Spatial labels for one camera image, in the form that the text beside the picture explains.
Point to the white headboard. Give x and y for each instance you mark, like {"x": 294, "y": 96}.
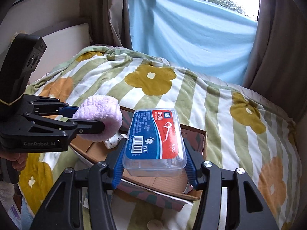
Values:
{"x": 64, "y": 40}

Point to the person's left hand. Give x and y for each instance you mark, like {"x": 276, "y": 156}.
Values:
{"x": 16, "y": 159}

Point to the purple fluffy cloth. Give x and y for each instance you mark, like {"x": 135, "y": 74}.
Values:
{"x": 100, "y": 117}

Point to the small white patterned object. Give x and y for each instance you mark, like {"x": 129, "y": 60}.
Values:
{"x": 112, "y": 140}

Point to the light blue sheet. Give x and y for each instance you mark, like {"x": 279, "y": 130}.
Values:
{"x": 187, "y": 38}

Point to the clear plastic floss pick box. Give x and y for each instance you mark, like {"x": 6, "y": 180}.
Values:
{"x": 156, "y": 139}

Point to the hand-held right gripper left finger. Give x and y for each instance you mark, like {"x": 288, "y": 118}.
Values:
{"x": 118, "y": 170}

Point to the cardboard box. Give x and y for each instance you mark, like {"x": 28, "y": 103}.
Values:
{"x": 153, "y": 172}

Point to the floral striped blanket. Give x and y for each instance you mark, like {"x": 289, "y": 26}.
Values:
{"x": 203, "y": 95}

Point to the brown curtain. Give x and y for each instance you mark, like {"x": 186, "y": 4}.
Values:
{"x": 280, "y": 48}
{"x": 112, "y": 12}

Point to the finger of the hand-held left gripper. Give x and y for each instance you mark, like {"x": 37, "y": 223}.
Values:
{"x": 93, "y": 127}
{"x": 68, "y": 111}

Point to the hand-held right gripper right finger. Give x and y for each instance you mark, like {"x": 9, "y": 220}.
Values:
{"x": 191, "y": 172}

